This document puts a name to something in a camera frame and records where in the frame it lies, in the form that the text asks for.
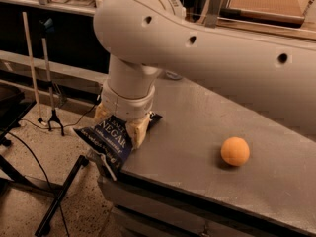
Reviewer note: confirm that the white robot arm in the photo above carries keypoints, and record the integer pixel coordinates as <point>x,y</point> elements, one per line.
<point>274,74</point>

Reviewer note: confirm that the black tripod stand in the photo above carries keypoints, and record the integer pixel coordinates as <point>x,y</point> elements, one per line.
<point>46,27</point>

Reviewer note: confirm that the clear water bottle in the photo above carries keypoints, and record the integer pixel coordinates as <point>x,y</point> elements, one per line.
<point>173,76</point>

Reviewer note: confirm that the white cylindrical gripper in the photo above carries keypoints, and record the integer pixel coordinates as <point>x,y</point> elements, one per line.
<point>126,107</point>

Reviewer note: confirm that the grey metal shelf rail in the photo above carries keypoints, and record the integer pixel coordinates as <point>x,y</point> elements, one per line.
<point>306,32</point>

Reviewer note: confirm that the blue chip bag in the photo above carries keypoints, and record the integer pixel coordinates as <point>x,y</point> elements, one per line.
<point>110,141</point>

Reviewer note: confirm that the grey table base frame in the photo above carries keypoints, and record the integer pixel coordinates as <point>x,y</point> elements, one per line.
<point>143,208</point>

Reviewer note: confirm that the orange ball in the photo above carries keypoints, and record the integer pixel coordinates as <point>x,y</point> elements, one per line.
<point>235,151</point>

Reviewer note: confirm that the white wooden stick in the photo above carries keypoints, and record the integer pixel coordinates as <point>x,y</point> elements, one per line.
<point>33,72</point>

